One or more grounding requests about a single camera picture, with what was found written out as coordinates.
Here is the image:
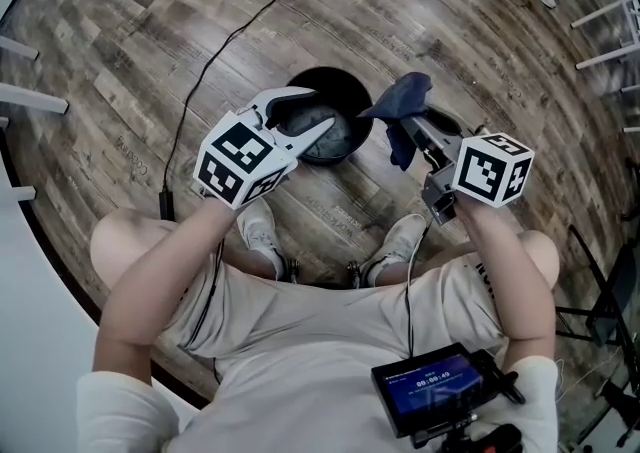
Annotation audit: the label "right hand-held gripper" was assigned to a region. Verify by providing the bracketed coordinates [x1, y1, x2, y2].
[399, 108, 536, 227]

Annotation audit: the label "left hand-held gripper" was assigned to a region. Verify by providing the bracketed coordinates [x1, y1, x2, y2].
[193, 84, 337, 212]

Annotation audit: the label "dark blue cloth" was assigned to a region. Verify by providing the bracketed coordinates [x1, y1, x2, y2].
[357, 71, 434, 172]

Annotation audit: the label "black round bucket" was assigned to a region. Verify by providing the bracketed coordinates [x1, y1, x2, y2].
[285, 65, 375, 166]

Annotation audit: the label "person's right forearm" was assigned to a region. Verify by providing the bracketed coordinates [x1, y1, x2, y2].
[457, 190, 557, 367]

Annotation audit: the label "person's left forearm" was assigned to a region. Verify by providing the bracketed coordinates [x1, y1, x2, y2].
[92, 193, 246, 377]

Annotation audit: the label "person's left grey shoe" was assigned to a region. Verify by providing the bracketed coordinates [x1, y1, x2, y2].
[237, 197, 287, 281]

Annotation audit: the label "person's grey shoe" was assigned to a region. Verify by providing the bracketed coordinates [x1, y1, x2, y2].
[362, 213, 429, 287]
[237, 197, 287, 281]

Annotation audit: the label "person's right grey shoe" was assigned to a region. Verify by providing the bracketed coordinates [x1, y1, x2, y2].
[362, 213, 429, 287]

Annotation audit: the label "black stool with chrome legs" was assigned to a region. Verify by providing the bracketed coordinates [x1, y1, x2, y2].
[284, 255, 362, 290]

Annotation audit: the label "beige shorts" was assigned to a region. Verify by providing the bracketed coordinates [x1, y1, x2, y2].
[159, 250, 506, 372]

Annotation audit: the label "white metal table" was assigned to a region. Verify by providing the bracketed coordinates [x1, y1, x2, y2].
[569, 0, 640, 135]
[0, 33, 69, 205]

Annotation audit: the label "person's left leg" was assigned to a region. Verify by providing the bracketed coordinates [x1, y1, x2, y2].
[89, 207, 181, 295]

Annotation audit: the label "black folding chair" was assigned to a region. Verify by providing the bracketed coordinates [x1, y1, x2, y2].
[552, 223, 640, 372]

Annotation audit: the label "black monitor with blue screen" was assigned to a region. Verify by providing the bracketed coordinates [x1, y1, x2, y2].
[370, 342, 526, 440]

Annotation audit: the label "white t-shirt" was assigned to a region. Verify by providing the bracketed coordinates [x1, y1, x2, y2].
[75, 340, 559, 453]

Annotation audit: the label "black floor cable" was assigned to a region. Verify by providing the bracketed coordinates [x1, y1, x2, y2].
[158, 0, 341, 221]

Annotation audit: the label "right hand-held gripper cable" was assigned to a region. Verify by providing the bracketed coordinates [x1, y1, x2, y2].
[404, 218, 435, 357]

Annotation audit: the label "hand-held gripper cable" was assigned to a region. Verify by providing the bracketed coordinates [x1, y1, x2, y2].
[189, 235, 226, 385]
[404, 218, 435, 357]

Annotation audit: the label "left hand-held gripper cable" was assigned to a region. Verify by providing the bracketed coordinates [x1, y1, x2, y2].
[189, 235, 226, 385]

